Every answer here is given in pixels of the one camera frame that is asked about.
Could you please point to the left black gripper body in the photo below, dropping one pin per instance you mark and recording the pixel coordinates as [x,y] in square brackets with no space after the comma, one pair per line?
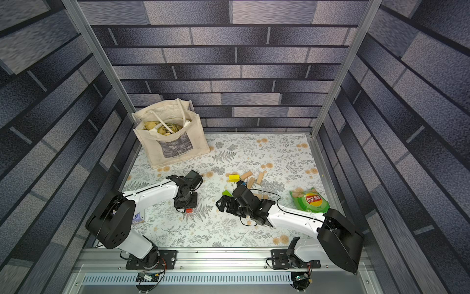
[191,201]

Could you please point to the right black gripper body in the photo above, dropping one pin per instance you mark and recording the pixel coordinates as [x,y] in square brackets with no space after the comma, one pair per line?
[231,203]

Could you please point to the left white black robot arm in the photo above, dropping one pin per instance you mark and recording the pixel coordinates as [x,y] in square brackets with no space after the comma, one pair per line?
[111,221]

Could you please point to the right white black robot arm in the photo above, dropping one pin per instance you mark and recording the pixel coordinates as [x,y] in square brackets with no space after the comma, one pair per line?
[329,235]

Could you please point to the natural wood block lower flat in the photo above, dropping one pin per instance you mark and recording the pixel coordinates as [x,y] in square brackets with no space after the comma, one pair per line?
[262,196]

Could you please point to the green block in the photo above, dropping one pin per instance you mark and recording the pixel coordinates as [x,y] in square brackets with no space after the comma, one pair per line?
[226,193]

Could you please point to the natural wood block upright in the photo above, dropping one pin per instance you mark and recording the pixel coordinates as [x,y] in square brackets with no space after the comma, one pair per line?
[251,182]

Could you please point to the yellow block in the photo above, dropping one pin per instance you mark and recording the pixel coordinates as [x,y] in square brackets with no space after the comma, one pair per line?
[234,178]

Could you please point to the natural wood block centre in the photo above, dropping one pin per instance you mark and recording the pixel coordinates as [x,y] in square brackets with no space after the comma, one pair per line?
[246,175]

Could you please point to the natural wood block right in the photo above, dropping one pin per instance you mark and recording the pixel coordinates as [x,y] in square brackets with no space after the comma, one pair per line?
[260,177]

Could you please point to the purple tissue pack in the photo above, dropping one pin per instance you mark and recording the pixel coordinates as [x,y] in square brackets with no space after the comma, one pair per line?
[138,218]

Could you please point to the green chips bag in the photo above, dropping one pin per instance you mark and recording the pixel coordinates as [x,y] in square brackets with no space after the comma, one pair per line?
[310,201]

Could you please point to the beige canvas tote bag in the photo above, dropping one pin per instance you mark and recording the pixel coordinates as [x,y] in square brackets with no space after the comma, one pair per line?
[170,131]

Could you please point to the left circuit board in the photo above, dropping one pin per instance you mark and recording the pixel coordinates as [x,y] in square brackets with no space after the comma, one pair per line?
[147,277]

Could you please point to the circuit board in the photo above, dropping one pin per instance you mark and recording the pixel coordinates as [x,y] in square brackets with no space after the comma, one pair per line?
[147,277]
[300,277]

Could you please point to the right circuit board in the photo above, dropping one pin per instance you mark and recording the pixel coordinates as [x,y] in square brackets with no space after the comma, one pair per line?
[300,277]

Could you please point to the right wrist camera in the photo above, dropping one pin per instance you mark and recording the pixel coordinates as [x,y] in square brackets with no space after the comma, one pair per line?
[241,183]

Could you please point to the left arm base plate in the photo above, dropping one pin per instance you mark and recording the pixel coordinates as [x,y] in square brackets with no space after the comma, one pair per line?
[155,260]

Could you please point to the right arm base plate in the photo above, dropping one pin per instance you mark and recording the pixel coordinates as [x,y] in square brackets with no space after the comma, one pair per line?
[281,260]

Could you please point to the aluminium front rail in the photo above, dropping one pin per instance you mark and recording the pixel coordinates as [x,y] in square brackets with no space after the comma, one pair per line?
[216,271]

